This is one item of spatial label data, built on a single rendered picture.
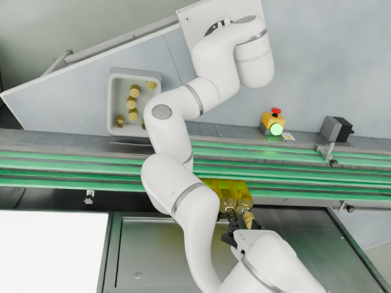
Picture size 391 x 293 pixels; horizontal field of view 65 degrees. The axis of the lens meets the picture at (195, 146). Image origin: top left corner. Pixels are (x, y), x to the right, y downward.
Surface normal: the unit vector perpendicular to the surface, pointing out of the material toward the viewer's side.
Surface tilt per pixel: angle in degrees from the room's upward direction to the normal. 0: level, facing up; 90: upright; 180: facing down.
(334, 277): 90
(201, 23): 4
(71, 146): 90
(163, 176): 65
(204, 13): 4
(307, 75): 0
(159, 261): 90
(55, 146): 90
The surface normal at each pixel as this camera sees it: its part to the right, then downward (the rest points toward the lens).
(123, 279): 0.16, -0.87
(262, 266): -0.50, -0.36
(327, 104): 0.13, 0.50
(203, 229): 0.81, 0.09
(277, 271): -0.05, 0.00
